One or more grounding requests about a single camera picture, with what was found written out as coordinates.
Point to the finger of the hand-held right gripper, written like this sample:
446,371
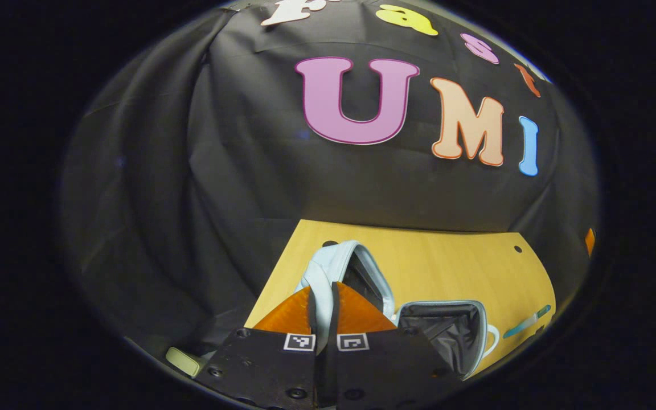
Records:
590,242

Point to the black backdrop cloth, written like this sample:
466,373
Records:
220,171

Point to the blue white skincare tube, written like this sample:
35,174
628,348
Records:
524,324

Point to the light blue suitcase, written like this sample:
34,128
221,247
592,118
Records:
328,267

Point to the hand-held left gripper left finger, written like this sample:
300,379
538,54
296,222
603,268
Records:
265,370

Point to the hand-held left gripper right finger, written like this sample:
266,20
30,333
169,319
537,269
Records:
385,370

